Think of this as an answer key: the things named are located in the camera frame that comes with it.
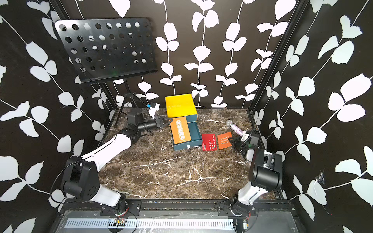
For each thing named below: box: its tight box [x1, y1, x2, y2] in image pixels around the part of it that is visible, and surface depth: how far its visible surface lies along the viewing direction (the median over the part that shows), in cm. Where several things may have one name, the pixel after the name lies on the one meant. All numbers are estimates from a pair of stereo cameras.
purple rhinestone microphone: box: [225, 119, 244, 137], surface depth 109 cm
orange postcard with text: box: [217, 131, 233, 150], surface depth 97 cm
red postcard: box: [202, 133, 218, 151], surface depth 101 cm
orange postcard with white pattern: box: [169, 116, 192, 145], surface depth 81 cm
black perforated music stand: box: [54, 17, 158, 127], surface depth 72 cm
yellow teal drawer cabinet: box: [164, 93, 199, 123], surface depth 93 cm
